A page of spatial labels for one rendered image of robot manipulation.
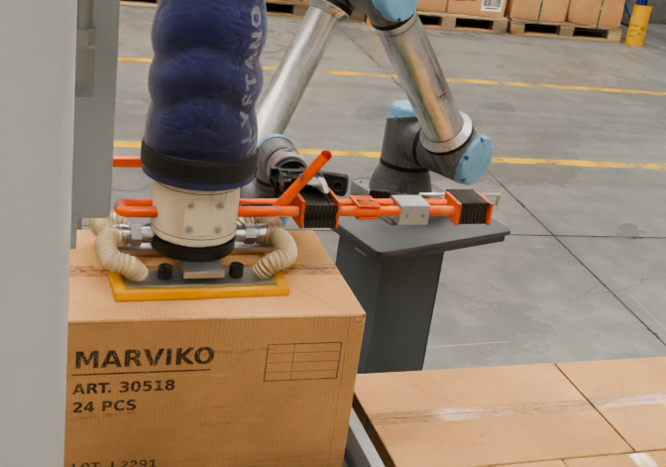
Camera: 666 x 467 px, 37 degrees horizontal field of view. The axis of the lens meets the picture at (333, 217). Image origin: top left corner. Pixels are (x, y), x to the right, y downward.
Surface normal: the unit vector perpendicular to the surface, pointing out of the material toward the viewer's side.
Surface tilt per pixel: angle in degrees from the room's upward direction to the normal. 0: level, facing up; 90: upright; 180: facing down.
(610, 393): 0
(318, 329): 90
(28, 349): 90
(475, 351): 0
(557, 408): 0
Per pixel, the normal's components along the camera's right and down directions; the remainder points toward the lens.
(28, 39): 0.29, 0.40
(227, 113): 0.70, 0.07
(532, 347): 0.13, -0.92
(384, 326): 0.55, 0.38
